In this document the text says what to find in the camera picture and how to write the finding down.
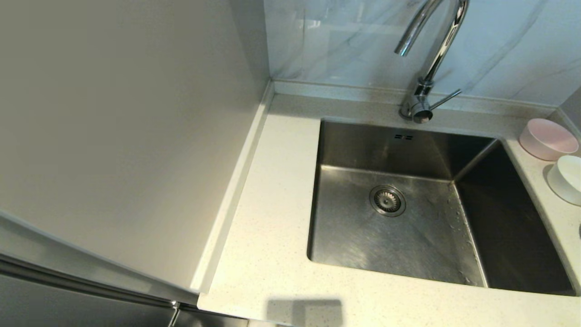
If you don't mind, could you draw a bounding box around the chrome faucet lever handle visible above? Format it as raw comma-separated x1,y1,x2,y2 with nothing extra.
429,89,463,111

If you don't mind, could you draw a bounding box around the pink bowl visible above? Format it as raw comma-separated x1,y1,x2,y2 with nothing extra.
519,118,579,161

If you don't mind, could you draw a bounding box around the white bowl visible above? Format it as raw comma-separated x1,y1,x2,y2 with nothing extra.
547,155,581,206

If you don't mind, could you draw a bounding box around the round metal sink drain strainer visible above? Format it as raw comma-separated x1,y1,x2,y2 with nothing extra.
369,184,407,217

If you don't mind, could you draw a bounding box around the stainless steel sink basin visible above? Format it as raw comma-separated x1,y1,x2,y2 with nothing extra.
307,119,578,297

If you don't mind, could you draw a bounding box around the large white cabinet side panel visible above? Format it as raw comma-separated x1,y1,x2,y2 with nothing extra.
0,0,274,295

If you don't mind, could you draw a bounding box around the chrome gooseneck faucet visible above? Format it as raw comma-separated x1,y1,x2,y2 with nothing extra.
394,0,469,124

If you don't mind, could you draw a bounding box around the stainless steel appliance front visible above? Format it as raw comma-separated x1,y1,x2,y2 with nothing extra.
0,218,249,327

